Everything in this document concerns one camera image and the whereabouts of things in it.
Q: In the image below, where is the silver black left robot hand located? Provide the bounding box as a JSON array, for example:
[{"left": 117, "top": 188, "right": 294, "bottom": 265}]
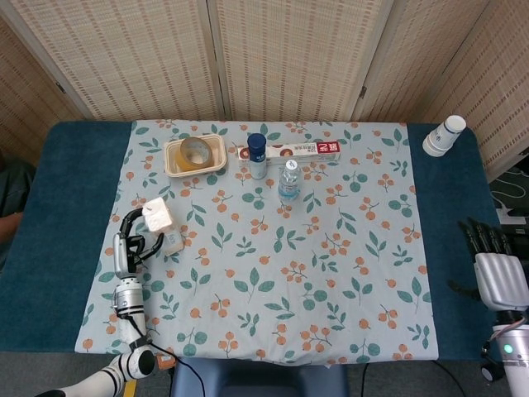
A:
[{"left": 112, "top": 208, "right": 165, "bottom": 279}]

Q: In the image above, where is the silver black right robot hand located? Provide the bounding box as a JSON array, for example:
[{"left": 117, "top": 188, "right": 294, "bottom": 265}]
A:
[{"left": 448, "top": 217, "right": 529, "bottom": 312}]

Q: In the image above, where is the small white soap box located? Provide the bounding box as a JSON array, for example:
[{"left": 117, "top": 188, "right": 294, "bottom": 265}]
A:
[{"left": 141, "top": 196, "right": 186, "bottom": 256}]

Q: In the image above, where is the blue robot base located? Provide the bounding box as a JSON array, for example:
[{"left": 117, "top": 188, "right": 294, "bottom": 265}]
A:
[{"left": 171, "top": 357, "right": 348, "bottom": 397}]

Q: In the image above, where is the long white red toothpaste box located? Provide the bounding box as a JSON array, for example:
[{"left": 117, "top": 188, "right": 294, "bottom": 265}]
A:
[{"left": 237, "top": 141, "right": 343, "bottom": 164}]

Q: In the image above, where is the teal table cover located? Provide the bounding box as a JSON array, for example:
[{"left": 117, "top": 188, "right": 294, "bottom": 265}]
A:
[{"left": 0, "top": 120, "right": 524, "bottom": 365}]

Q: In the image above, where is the black caster wheel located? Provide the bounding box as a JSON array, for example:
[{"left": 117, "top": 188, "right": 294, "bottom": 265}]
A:
[{"left": 481, "top": 361, "right": 503, "bottom": 384}]

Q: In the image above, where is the black white patterned bag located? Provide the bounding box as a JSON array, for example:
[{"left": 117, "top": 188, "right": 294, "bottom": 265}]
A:
[{"left": 489, "top": 165, "right": 529, "bottom": 227}]

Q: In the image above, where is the beige plastic tray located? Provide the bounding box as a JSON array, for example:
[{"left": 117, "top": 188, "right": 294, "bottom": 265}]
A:
[{"left": 164, "top": 133, "right": 227, "bottom": 179}]

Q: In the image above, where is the brown object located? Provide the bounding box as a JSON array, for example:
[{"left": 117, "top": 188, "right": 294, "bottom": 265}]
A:
[{"left": 0, "top": 213, "right": 24, "bottom": 245}]

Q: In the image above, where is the yellow tape roll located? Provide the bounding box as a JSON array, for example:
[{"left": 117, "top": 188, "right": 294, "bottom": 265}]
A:
[{"left": 177, "top": 137, "right": 214, "bottom": 171}]

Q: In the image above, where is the dark green cloth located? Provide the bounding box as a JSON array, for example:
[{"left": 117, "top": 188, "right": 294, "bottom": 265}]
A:
[{"left": 0, "top": 159, "right": 36, "bottom": 218}]

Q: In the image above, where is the white paper cup stack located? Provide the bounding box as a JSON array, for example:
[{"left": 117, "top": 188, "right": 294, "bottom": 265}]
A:
[{"left": 422, "top": 114, "right": 467, "bottom": 157}]

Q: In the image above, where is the blue capped spray can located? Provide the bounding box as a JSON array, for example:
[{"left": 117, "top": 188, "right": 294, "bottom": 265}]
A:
[{"left": 246, "top": 132, "right": 269, "bottom": 180}]

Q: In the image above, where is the floral print tablecloth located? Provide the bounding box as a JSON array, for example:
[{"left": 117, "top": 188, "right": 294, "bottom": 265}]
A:
[{"left": 77, "top": 119, "right": 440, "bottom": 366}]

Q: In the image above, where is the clear water bottle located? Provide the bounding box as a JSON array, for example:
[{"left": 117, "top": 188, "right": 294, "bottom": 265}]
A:
[{"left": 278, "top": 159, "right": 302, "bottom": 203}]

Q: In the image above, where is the woven bamboo folding screen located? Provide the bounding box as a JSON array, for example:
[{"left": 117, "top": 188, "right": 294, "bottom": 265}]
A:
[{"left": 0, "top": 0, "right": 529, "bottom": 183}]

